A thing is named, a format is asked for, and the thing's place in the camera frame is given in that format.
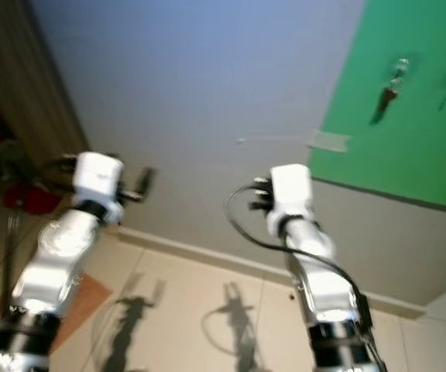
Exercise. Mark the hanging keys with dark tag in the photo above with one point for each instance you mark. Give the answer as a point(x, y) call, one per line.
point(384, 101)

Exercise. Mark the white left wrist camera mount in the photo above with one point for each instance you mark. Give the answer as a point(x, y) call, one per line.
point(99, 182)

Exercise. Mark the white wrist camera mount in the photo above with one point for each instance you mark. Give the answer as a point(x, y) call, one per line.
point(291, 190)
point(99, 182)

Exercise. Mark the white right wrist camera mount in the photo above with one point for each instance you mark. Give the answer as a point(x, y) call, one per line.
point(291, 190)

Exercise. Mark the red object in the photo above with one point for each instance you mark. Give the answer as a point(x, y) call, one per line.
point(22, 195)

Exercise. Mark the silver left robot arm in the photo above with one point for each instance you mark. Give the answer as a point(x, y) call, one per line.
point(56, 263)

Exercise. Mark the clear wall hook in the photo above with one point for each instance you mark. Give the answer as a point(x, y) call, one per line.
point(401, 66)

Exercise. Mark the wooden door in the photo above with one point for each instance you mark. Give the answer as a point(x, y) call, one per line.
point(22, 77)

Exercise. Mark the brown floor mat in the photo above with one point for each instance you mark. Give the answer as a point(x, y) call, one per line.
point(76, 302)

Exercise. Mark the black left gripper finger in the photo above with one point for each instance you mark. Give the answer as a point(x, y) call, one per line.
point(144, 184)

